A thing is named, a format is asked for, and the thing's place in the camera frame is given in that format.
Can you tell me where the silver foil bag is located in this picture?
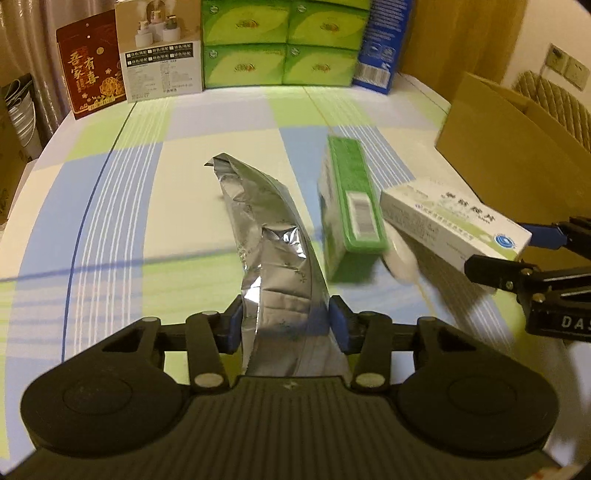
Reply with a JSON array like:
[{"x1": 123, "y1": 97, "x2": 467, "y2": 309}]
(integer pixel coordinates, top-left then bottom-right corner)
[{"x1": 208, "y1": 153, "x2": 351, "y2": 381}]

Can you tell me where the beige rice spoon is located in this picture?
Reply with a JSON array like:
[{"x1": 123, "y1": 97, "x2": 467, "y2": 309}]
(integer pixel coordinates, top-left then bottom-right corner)
[{"x1": 383, "y1": 223, "x2": 420, "y2": 284}]

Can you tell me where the white medicine box blue logo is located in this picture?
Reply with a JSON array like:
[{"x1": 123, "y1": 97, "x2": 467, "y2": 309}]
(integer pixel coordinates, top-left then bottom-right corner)
[{"x1": 380, "y1": 178, "x2": 532, "y2": 272}]

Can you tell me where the green white medicine box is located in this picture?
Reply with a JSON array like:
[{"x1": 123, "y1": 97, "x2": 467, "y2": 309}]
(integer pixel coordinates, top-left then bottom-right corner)
[{"x1": 318, "y1": 135, "x2": 388, "y2": 283}]

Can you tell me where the brown cardboard box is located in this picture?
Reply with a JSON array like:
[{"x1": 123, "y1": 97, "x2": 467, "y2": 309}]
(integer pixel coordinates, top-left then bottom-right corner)
[{"x1": 436, "y1": 74, "x2": 590, "y2": 225}]

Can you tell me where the quilted chair back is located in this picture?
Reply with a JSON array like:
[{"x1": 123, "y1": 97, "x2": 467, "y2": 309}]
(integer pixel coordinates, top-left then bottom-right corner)
[{"x1": 513, "y1": 70, "x2": 591, "y2": 151}]

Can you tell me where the checked tablecloth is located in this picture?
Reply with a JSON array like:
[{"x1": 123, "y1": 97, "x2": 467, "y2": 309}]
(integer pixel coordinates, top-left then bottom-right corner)
[{"x1": 0, "y1": 73, "x2": 583, "y2": 462}]

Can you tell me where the wooden door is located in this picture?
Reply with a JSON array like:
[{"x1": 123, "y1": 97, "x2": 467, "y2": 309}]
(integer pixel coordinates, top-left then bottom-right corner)
[{"x1": 399, "y1": 0, "x2": 527, "y2": 100}]

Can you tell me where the brown cardboard boxes pile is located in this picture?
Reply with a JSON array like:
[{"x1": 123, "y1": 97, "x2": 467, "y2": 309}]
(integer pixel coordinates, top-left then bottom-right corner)
[{"x1": 1, "y1": 74, "x2": 38, "y2": 224}]

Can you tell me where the blue milk carton box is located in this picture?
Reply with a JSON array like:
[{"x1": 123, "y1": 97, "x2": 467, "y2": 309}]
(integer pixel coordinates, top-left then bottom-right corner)
[{"x1": 353, "y1": 0, "x2": 413, "y2": 95}]

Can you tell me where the white humidifier box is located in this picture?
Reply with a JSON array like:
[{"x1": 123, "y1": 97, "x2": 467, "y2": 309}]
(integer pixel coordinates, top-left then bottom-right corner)
[{"x1": 114, "y1": 0, "x2": 204, "y2": 102}]

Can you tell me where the green tissue box stack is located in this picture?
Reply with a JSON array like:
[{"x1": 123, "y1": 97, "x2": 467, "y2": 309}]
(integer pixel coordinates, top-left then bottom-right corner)
[{"x1": 201, "y1": 1, "x2": 372, "y2": 89}]

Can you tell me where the red gift box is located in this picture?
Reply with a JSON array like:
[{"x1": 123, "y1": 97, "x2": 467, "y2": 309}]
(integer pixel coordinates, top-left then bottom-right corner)
[{"x1": 56, "y1": 9, "x2": 126, "y2": 120}]

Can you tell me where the pink curtain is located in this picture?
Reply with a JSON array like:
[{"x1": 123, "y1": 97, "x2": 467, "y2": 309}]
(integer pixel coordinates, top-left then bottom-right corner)
[{"x1": 1, "y1": 0, "x2": 114, "y2": 142}]

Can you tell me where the wall socket pair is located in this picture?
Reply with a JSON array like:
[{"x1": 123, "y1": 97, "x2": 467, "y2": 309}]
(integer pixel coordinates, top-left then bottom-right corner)
[{"x1": 544, "y1": 44, "x2": 590, "y2": 91}]

